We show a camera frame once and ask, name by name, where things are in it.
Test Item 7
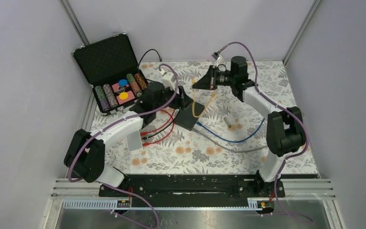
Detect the black poker chip case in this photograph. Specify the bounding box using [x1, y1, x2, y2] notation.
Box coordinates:
[72, 33, 149, 116]

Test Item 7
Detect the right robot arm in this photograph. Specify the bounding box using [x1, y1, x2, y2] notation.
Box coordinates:
[193, 56, 306, 197]

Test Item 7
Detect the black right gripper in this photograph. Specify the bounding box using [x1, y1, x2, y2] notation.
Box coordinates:
[193, 65, 236, 91]

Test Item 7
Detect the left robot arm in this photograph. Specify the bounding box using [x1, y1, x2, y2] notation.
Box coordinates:
[63, 82, 193, 196]

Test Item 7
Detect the blue round chip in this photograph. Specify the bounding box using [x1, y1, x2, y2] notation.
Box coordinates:
[118, 79, 128, 87]

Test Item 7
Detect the grey cable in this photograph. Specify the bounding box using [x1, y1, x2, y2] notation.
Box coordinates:
[192, 127, 269, 154]

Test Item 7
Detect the white router box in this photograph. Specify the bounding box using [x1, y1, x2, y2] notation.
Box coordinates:
[126, 131, 143, 152]

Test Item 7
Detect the clear dealer button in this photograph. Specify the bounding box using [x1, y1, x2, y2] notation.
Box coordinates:
[115, 86, 126, 94]

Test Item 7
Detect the blue ethernet cable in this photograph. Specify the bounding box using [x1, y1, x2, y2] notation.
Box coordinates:
[196, 118, 266, 144]

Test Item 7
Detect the short red ethernet cable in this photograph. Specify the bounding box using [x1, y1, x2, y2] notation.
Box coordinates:
[142, 110, 176, 147]

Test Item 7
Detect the yellow round chip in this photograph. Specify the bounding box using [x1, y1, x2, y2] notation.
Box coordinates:
[119, 92, 129, 100]

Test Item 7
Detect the long red ethernet cable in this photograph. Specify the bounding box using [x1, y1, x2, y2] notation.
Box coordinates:
[140, 109, 176, 136]

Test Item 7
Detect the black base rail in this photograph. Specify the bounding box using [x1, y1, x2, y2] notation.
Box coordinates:
[99, 173, 286, 209]

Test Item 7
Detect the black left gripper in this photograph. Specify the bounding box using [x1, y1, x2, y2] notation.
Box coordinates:
[154, 83, 193, 112]

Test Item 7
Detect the small metal coupler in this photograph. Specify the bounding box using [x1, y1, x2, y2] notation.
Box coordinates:
[224, 117, 232, 128]

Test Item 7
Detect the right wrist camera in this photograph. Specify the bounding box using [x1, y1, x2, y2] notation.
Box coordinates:
[211, 52, 224, 65]

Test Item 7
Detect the yellow ethernet cable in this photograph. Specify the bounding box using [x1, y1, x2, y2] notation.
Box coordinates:
[191, 79, 218, 118]

